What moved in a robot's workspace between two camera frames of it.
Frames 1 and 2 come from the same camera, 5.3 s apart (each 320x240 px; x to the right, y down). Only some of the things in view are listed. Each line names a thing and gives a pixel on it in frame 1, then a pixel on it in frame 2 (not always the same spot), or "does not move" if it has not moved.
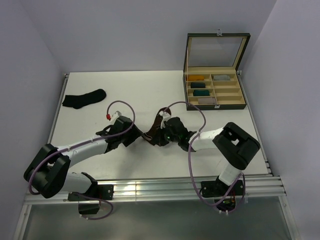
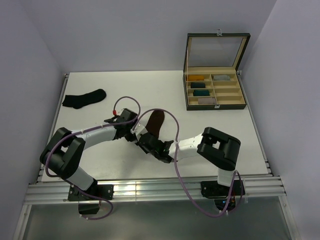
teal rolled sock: x=201 y=93 does not move
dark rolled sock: x=198 y=85 does not move
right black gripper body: x=171 y=138 → x=147 y=151
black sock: x=76 y=102 does not move
